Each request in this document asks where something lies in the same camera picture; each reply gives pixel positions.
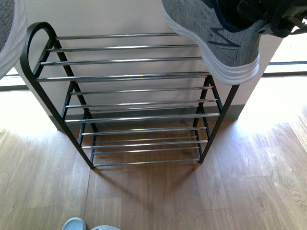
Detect grey sneaker one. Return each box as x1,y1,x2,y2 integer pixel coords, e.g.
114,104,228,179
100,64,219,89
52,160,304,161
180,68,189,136
161,0,307,86

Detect light blue slipper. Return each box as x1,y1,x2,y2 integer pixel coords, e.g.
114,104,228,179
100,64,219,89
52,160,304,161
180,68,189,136
62,217,86,230
91,225,120,230

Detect grey sneaker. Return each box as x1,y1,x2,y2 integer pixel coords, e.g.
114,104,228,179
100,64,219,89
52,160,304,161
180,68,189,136
0,0,27,78

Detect black metal shoe rack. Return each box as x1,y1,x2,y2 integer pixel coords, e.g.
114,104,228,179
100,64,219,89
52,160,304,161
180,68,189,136
20,22,238,168

